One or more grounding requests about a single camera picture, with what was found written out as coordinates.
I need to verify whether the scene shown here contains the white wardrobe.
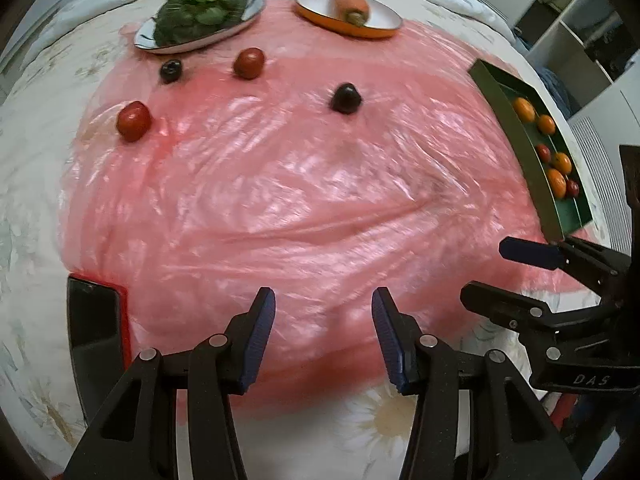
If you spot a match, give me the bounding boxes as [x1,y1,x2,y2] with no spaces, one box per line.
[445,0,640,91]

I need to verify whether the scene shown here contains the orange enamel bowl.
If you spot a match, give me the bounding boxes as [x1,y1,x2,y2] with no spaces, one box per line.
[294,0,403,39]

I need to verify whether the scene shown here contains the white plate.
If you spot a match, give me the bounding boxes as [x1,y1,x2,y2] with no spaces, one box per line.
[134,0,266,55]

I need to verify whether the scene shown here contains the dark purple plum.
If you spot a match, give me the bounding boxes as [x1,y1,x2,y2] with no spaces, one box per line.
[159,59,184,84]
[329,82,363,115]

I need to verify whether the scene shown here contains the blue folded towel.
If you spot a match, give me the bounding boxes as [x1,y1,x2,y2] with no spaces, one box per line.
[537,67,571,116]

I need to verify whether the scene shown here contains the green tray box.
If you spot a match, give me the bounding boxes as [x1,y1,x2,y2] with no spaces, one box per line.
[469,59,596,241]

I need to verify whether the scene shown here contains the pink plastic sheet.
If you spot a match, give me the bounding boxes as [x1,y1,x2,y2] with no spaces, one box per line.
[57,0,566,401]

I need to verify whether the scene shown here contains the green leafy vegetable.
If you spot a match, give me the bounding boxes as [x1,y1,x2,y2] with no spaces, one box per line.
[152,0,249,47]

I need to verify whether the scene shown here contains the white slatted panel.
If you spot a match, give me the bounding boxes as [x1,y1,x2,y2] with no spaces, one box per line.
[567,80,640,261]

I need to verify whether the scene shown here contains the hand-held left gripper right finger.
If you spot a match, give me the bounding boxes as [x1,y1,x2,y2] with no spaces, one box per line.
[371,287,583,480]

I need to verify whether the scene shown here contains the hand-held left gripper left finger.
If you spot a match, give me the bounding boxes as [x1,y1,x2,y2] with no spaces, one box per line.
[65,286,277,480]

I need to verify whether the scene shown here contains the phone with red case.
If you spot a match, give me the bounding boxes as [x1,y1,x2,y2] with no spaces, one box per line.
[66,274,133,428]

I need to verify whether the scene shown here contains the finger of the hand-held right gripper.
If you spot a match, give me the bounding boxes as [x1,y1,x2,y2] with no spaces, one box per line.
[499,236,632,294]
[460,281,622,337]

